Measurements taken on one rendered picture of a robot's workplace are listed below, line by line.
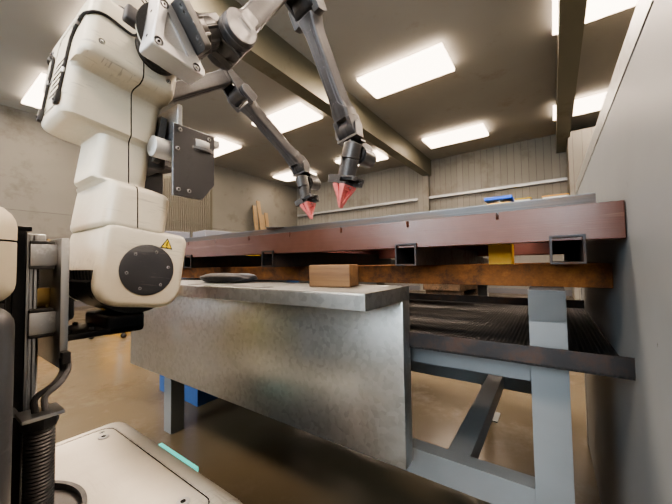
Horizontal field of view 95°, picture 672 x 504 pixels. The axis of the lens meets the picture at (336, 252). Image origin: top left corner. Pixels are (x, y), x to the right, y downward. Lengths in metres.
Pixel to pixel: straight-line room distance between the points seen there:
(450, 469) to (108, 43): 1.11
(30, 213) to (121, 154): 6.75
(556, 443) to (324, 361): 0.49
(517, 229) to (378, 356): 0.38
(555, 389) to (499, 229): 0.31
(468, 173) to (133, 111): 8.05
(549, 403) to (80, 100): 1.05
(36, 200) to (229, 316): 6.69
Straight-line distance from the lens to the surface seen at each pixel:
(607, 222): 0.67
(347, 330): 0.75
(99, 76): 0.83
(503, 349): 0.68
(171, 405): 1.67
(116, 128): 0.81
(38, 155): 7.75
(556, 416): 0.77
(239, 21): 0.84
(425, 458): 0.89
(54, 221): 7.58
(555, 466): 0.81
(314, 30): 1.12
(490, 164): 8.46
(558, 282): 0.81
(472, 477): 0.87
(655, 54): 0.53
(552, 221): 0.66
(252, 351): 1.00
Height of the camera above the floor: 0.73
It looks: 2 degrees up
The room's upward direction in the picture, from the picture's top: 1 degrees counter-clockwise
